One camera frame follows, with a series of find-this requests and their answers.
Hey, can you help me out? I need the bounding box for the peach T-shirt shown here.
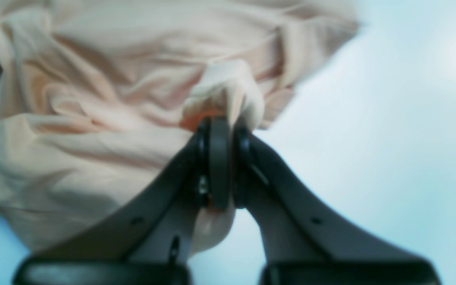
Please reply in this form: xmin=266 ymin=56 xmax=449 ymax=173
xmin=0 ymin=0 xmax=359 ymax=251

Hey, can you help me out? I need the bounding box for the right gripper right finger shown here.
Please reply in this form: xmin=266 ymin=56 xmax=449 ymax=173
xmin=234 ymin=127 xmax=441 ymax=285

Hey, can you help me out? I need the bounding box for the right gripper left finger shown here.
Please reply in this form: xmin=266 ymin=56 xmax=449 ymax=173
xmin=13 ymin=117 xmax=228 ymax=285

